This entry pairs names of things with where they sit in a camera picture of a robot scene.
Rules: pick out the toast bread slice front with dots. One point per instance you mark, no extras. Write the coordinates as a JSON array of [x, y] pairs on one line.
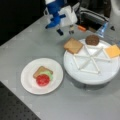
[[39, 70]]

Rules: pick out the green lettuce piece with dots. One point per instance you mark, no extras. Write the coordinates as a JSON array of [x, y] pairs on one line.
[[49, 74]]

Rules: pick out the white paper plate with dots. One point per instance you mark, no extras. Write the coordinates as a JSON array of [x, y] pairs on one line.
[[29, 83]]

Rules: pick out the white divided round tray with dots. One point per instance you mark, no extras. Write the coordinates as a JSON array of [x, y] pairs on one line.
[[92, 65]]

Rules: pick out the yellow cheese slice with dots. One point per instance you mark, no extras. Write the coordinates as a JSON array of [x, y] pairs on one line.
[[113, 51]]

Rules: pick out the toast bread slice back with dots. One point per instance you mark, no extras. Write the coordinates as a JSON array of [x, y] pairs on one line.
[[73, 46]]

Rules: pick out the toast bread slice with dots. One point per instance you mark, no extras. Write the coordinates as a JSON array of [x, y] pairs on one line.
[[39, 70], [73, 46]]

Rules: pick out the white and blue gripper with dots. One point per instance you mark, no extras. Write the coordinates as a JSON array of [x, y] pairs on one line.
[[60, 17]]

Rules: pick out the brown round meat patty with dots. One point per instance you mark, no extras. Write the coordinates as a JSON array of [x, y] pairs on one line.
[[92, 40]]

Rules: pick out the red tomato slice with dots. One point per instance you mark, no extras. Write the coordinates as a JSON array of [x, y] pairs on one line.
[[42, 80]]

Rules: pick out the orange small block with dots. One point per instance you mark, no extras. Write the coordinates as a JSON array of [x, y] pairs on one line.
[[81, 28]]

